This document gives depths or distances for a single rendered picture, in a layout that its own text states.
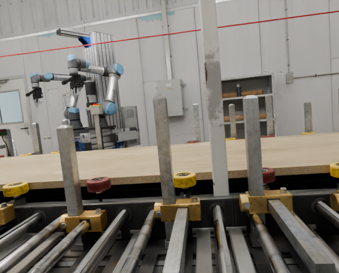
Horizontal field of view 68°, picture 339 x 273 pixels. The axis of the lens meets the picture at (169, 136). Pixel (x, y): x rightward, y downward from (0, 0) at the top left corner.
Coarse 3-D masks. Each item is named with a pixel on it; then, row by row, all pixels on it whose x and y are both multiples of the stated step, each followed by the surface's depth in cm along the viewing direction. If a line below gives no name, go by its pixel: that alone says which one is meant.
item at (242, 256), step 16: (16, 240) 83; (48, 240) 81; (112, 240) 78; (208, 240) 72; (240, 240) 70; (0, 256) 74; (32, 256) 72; (208, 256) 64; (240, 256) 63; (16, 272) 65; (208, 272) 58; (240, 272) 57; (256, 272) 56
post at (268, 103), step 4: (268, 96) 170; (268, 100) 170; (268, 104) 170; (268, 108) 171; (268, 112) 171; (268, 116) 171; (272, 116) 171; (268, 120) 172; (272, 120) 171; (268, 124) 172; (272, 124) 171; (268, 128) 172; (272, 128) 172; (268, 132) 173; (272, 132) 172
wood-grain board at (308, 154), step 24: (192, 144) 160; (240, 144) 142; (264, 144) 134; (288, 144) 127; (312, 144) 121; (336, 144) 115; (0, 168) 134; (24, 168) 127; (48, 168) 121; (96, 168) 110; (120, 168) 105; (144, 168) 101; (192, 168) 93; (240, 168) 87; (288, 168) 83; (312, 168) 82
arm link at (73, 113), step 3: (69, 108) 279; (72, 108) 278; (75, 108) 279; (78, 108) 283; (69, 111) 278; (72, 111) 277; (75, 111) 279; (78, 111) 281; (69, 114) 279; (72, 114) 278; (75, 114) 279; (78, 114) 281; (69, 117) 280; (72, 117) 278; (75, 117) 279; (78, 117) 281
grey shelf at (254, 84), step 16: (224, 80) 400; (240, 80) 408; (256, 80) 405; (272, 80) 360; (240, 96) 371; (272, 96) 379; (224, 112) 420; (240, 112) 415; (272, 112) 387; (240, 128) 418
